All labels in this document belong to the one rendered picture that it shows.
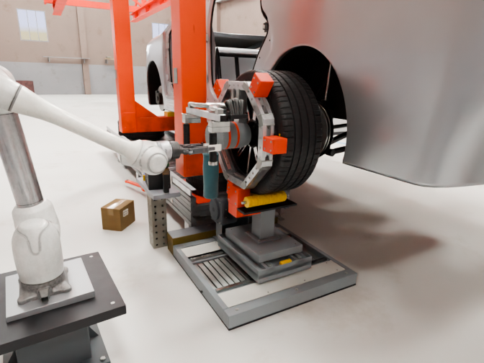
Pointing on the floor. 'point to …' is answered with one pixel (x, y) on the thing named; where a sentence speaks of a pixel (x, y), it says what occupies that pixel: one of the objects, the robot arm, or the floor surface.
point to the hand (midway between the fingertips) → (212, 147)
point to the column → (157, 222)
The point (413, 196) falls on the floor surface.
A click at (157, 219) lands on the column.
